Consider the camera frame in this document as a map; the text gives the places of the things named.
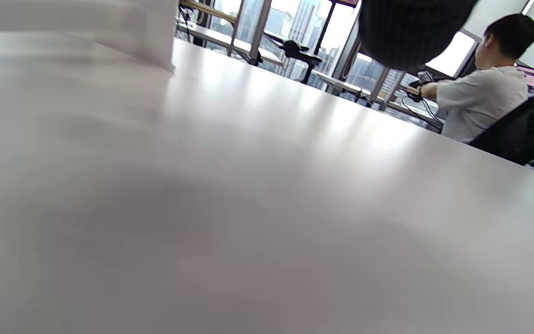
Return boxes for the black stand on desk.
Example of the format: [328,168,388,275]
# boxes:
[278,39,324,85]

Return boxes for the white desk with grey legs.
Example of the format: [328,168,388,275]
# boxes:
[312,70,445,128]

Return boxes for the long white desk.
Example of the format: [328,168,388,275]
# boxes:
[176,20,285,66]

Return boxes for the white box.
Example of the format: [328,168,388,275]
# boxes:
[0,0,178,73]

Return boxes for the bright computer monitor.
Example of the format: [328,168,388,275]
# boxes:
[426,30,479,78]

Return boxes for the black mesh office chair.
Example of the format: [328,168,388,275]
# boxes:
[468,97,534,166]

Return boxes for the black cable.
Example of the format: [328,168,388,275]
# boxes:
[401,94,444,132]

